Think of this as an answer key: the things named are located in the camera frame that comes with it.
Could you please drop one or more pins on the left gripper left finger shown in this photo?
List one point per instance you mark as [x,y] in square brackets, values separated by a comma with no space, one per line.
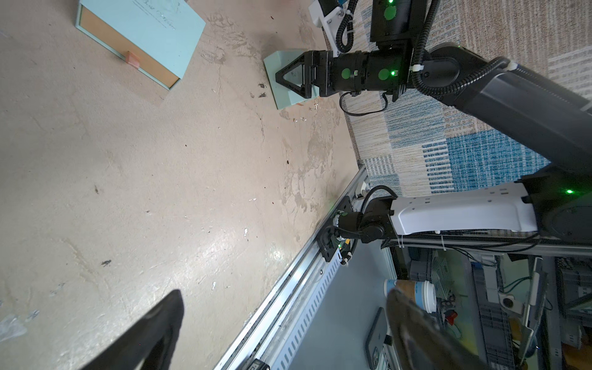
[150,342]

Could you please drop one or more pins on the paper coffee cup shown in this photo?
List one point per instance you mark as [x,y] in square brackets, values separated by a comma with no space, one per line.
[422,294]

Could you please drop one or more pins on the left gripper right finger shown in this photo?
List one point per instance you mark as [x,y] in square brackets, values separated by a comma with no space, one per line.
[419,341]

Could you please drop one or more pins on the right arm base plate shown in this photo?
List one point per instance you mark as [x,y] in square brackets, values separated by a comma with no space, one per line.
[330,240]

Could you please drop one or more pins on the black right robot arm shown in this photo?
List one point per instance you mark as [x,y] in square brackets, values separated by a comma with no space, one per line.
[545,117]

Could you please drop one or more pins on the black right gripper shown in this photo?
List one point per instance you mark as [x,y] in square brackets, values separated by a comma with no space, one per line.
[356,72]

